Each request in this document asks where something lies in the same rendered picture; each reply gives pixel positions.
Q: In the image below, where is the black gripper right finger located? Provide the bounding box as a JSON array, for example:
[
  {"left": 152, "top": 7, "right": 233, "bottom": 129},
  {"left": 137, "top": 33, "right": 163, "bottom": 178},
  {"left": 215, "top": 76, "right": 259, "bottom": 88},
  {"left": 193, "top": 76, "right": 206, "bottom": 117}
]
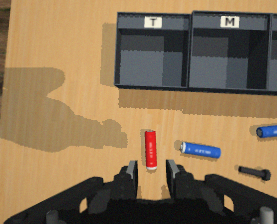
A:
[{"left": 166, "top": 159, "right": 277, "bottom": 224}]

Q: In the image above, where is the red aa battery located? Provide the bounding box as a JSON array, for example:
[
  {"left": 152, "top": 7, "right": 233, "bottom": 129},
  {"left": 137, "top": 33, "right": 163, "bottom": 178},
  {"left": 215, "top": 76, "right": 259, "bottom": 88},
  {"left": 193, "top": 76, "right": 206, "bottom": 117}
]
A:
[{"left": 145, "top": 131, "right": 157, "bottom": 170}]

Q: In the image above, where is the dark grey three-compartment bin rack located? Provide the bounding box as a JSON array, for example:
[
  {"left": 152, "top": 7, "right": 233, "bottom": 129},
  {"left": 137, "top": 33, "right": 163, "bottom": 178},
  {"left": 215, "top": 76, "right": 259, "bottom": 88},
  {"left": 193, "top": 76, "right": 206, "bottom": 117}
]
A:
[{"left": 114, "top": 10, "right": 277, "bottom": 96}]

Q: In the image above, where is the blue battery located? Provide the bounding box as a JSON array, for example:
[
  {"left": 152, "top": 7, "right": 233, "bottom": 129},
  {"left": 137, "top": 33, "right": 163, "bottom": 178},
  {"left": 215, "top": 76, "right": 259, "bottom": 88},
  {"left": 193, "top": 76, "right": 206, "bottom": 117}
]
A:
[
  {"left": 180, "top": 142, "right": 221, "bottom": 158},
  {"left": 256, "top": 125, "right": 277, "bottom": 138}
]

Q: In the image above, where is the black bolt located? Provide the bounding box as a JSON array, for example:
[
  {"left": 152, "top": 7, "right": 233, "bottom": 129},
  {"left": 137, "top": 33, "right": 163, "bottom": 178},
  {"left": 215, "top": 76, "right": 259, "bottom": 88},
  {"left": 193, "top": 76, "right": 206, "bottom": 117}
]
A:
[{"left": 240, "top": 166, "right": 271, "bottom": 181}]

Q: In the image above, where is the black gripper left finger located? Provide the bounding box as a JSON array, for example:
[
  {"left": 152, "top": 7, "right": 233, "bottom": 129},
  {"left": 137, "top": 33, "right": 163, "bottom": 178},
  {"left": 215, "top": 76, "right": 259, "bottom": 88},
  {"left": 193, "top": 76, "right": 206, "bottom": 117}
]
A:
[{"left": 3, "top": 160, "right": 138, "bottom": 224}]

